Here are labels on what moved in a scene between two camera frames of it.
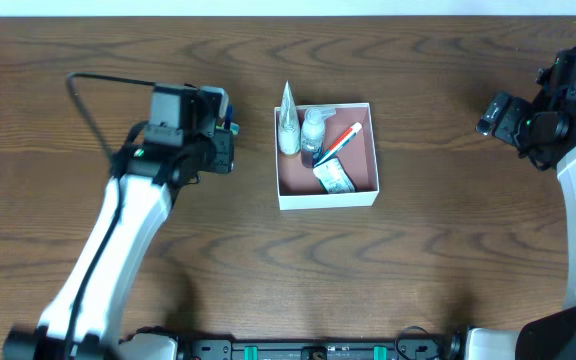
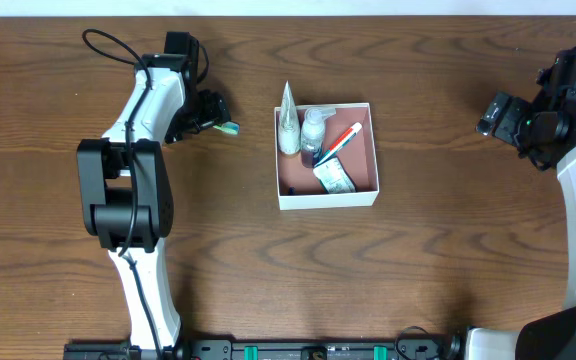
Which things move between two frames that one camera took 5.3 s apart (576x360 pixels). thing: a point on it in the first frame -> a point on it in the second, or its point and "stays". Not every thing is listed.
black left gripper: [223, 151] -> [210, 111]
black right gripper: [504, 119] stays
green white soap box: [334, 177] stays
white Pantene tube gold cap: [289, 133] stays
